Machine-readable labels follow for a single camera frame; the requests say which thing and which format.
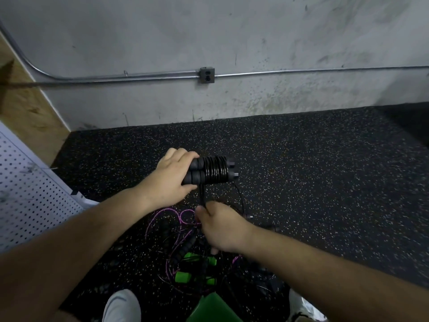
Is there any person's right hand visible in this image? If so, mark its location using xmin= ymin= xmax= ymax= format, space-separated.
xmin=194 ymin=201 xmax=257 ymax=255

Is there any person's left hand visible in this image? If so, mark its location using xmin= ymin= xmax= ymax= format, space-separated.
xmin=134 ymin=147 xmax=201 ymax=212

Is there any pile of jump ropes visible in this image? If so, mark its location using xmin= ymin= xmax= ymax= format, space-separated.
xmin=144 ymin=181 xmax=289 ymax=299

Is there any black foam-handled jump rope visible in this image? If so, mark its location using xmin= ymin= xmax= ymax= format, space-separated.
xmin=182 ymin=155 xmax=240 ymax=209

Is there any white pegboard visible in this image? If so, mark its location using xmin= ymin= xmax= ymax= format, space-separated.
xmin=0 ymin=120 xmax=98 ymax=252

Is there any person's right forearm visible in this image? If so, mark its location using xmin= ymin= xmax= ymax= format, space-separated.
xmin=244 ymin=226 xmax=429 ymax=322

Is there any person's left forearm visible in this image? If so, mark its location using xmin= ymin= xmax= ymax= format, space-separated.
xmin=0 ymin=187 xmax=150 ymax=322

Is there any white pegboard stand foot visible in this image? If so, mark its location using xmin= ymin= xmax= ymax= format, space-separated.
xmin=70 ymin=191 xmax=100 ymax=207

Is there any metal conduit pipe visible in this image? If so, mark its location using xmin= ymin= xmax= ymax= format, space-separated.
xmin=0 ymin=23 xmax=429 ymax=85

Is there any grey electrical junction box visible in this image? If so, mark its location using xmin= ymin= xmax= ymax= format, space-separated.
xmin=198 ymin=67 xmax=216 ymax=85

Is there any white right shoe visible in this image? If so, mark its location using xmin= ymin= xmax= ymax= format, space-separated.
xmin=288 ymin=288 xmax=328 ymax=322

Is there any white shoe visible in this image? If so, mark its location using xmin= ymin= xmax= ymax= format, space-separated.
xmin=288 ymin=288 xmax=328 ymax=322
xmin=102 ymin=289 xmax=142 ymax=322

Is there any white left shoe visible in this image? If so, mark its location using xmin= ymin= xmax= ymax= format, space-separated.
xmin=102 ymin=289 xmax=142 ymax=322

